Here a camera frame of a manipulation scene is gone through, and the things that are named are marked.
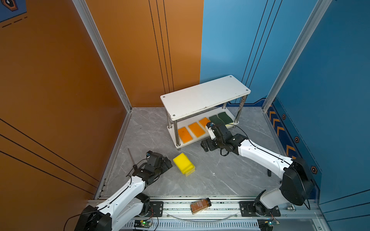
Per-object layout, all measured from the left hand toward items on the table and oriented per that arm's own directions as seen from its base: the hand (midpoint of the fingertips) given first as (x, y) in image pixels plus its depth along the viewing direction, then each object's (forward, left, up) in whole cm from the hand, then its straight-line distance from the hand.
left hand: (167, 163), depth 87 cm
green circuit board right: (-29, -54, -2) cm, 61 cm away
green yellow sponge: (+31, -39, +6) cm, 51 cm away
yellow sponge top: (-3, -10, +8) cm, 13 cm away
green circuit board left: (-30, +9, -3) cm, 32 cm away
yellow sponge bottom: (-6, -14, +1) cm, 15 cm away
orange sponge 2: (+24, -18, +2) cm, 30 cm away
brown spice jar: (-23, -19, +2) cm, 30 cm away
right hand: (+10, -25, +11) cm, 29 cm away
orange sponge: (+30, -24, +5) cm, 38 cm away
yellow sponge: (-6, -13, +6) cm, 15 cm away
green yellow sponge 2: (+31, -32, +6) cm, 44 cm away
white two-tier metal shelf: (+15, -13, +31) cm, 37 cm away
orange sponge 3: (+17, -10, +5) cm, 20 cm away
